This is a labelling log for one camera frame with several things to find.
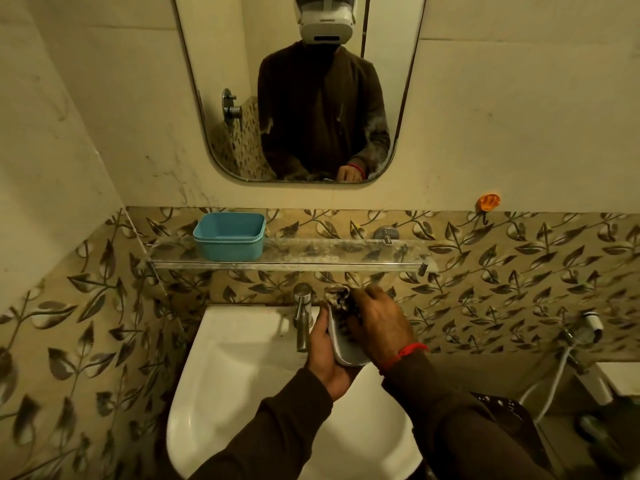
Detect black perforated bin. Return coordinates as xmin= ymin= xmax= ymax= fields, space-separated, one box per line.
xmin=470 ymin=392 xmax=552 ymax=468

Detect rounded wall mirror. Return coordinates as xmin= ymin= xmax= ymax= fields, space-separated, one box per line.
xmin=172 ymin=0 xmax=429 ymax=186

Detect person's left forearm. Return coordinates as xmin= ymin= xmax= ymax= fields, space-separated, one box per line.
xmin=187 ymin=367 xmax=334 ymax=480

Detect blue plastic container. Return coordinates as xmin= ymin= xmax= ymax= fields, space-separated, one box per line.
xmin=192 ymin=212 xmax=267 ymax=262

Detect grey scrub pad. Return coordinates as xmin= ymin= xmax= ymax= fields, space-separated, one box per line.
xmin=324 ymin=286 xmax=362 ymax=320

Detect chrome basin tap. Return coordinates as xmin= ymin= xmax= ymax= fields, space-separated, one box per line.
xmin=292 ymin=283 xmax=314 ymax=353

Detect chrome hand sprayer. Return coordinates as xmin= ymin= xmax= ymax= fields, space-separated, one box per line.
xmin=559 ymin=310 xmax=606 ymax=351

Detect person's right forearm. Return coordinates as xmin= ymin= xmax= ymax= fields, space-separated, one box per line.
xmin=381 ymin=351 xmax=557 ymax=480

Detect glass wall shelf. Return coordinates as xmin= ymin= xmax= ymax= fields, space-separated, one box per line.
xmin=147 ymin=237 xmax=437 ymax=277

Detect red thread wristband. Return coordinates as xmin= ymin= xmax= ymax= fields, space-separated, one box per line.
xmin=377 ymin=343 xmax=431 ymax=376

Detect white ceramic wash basin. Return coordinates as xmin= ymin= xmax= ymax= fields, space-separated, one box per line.
xmin=166 ymin=305 xmax=424 ymax=480

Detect white sprayer hose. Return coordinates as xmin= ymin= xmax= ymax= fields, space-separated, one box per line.
xmin=517 ymin=345 xmax=574 ymax=425

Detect white toilet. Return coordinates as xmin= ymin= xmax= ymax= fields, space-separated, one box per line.
xmin=574 ymin=361 xmax=640 ymax=406

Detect person's right hand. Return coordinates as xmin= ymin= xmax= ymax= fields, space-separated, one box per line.
xmin=345 ymin=284 xmax=420 ymax=371

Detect person's left hand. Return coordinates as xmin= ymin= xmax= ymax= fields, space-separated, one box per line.
xmin=305 ymin=308 xmax=364 ymax=403

